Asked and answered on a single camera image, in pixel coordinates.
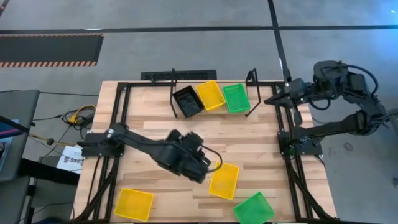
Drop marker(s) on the black desk beam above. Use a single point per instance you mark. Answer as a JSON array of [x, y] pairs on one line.
[[46, 171]]

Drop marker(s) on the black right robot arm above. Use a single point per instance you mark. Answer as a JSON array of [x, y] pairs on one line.
[[335, 127]]

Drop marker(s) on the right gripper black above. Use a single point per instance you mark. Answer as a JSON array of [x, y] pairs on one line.
[[298, 99]]

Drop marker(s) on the black plastic slotted basket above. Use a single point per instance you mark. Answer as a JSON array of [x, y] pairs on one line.
[[189, 104]]

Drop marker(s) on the black round plug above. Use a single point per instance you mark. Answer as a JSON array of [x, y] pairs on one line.
[[50, 141]]

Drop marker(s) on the gray desk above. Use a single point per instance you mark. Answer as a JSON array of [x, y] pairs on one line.
[[18, 105]]

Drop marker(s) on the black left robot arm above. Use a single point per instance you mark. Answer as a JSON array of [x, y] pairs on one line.
[[140, 144]]

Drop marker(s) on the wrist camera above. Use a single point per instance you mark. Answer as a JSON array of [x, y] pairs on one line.
[[193, 141], [301, 85]]

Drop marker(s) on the gray cabinet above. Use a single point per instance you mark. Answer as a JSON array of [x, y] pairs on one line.
[[12, 202]]

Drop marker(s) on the yellow plastic slotted basket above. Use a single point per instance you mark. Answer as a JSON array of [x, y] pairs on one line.
[[133, 204], [225, 182], [211, 96]]

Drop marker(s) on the green plastic slotted basket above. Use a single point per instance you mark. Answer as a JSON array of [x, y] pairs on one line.
[[237, 98], [253, 210]]

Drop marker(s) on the black perforated metal bar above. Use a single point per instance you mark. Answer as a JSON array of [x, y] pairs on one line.
[[192, 75]]

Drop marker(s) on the gray metal cart leg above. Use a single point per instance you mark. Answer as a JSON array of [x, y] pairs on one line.
[[394, 112]]

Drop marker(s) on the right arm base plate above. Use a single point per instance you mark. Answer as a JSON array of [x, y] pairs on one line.
[[314, 151]]

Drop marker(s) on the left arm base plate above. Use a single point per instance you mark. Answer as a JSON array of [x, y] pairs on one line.
[[93, 149]]

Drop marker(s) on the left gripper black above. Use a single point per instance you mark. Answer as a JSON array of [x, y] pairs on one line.
[[199, 169]]

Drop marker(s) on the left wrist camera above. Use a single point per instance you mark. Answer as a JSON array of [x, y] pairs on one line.
[[193, 141]]

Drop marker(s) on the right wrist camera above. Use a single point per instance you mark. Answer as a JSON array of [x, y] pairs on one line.
[[301, 85]]

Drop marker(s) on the white printed paper sheet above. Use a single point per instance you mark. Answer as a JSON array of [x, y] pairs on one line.
[[70, 161]]

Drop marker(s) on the hazard striped black floor mat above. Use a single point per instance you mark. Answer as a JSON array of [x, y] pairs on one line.
[[46, 48]]

